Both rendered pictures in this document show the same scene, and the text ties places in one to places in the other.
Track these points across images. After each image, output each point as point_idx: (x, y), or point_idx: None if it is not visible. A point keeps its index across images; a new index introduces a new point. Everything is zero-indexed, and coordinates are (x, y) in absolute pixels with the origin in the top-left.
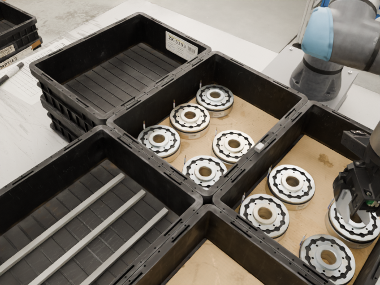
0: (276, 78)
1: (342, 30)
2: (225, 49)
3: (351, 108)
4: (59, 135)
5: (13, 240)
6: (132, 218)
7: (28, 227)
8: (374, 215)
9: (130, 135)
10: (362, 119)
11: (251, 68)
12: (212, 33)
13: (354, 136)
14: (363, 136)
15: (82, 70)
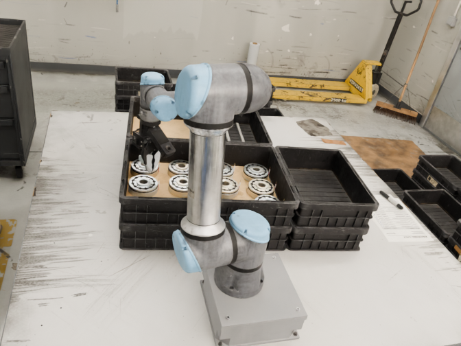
0: (267, 265)
1: None
2: (363, 325)
3: (202, 336)
4: None
5: (248, 134)
6: None
7: (250, 138)
8: (135, 187)
9: (256, 145)
10: (184, 329)
11: (264, 202)
12: (402, 338)
13: (169, 141)
14: (165, 144)
15: (344, 185)
